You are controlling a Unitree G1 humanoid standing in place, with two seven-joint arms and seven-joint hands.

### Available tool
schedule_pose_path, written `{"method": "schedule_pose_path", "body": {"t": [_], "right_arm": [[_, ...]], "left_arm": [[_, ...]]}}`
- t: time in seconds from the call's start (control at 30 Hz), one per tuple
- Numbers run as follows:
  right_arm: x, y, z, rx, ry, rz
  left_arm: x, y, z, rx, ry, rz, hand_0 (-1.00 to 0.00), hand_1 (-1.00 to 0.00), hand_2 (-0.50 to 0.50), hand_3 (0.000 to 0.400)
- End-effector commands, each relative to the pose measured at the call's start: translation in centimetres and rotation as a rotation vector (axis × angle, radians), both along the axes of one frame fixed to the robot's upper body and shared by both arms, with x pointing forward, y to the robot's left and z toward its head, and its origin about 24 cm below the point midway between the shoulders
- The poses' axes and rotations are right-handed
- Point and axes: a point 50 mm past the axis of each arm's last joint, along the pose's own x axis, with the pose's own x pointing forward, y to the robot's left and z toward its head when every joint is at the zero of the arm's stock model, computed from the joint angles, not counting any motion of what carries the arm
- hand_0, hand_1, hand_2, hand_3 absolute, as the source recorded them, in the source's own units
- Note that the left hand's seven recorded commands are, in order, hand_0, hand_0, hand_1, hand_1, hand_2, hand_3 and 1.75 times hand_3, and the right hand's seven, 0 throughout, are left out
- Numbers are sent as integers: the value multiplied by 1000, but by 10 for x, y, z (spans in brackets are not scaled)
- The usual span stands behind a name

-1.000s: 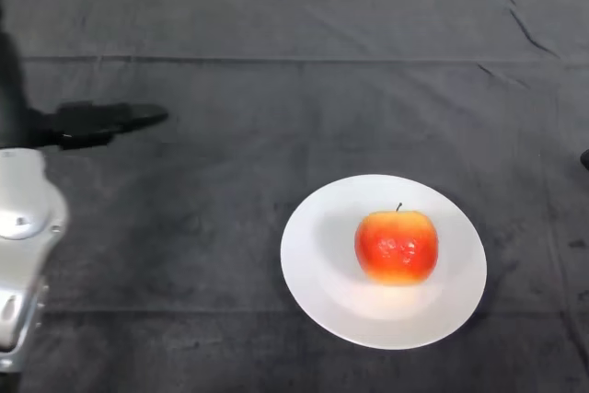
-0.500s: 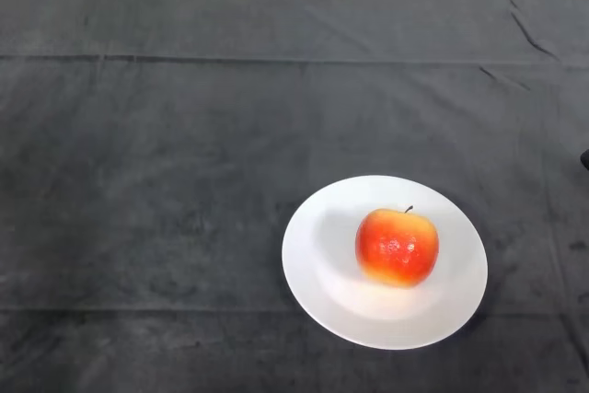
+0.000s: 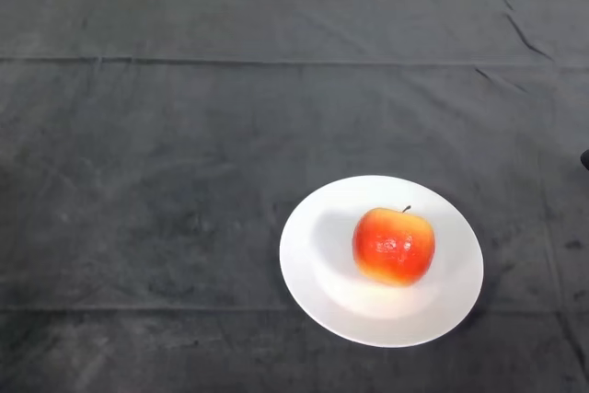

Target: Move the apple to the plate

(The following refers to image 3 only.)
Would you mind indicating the white round plate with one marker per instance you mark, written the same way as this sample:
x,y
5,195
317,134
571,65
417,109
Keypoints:
x,y
322,282

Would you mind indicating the black cloth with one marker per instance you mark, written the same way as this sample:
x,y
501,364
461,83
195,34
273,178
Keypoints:
x,y
230,112

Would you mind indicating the red and yellow apple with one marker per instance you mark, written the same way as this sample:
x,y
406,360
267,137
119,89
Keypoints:
x,y
393,246

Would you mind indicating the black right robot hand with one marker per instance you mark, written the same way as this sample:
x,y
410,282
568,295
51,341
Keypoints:
x,y
585,159

